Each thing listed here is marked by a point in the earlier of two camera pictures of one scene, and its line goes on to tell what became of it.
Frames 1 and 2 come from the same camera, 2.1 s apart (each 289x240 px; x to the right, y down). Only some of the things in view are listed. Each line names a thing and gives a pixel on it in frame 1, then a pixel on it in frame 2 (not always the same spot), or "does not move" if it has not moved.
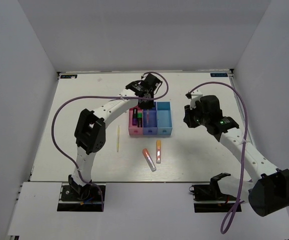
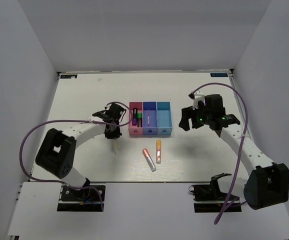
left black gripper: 149,106 to 112,135
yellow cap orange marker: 158,151 does not move
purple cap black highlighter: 134,121 does not move
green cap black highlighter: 140,120 does not move
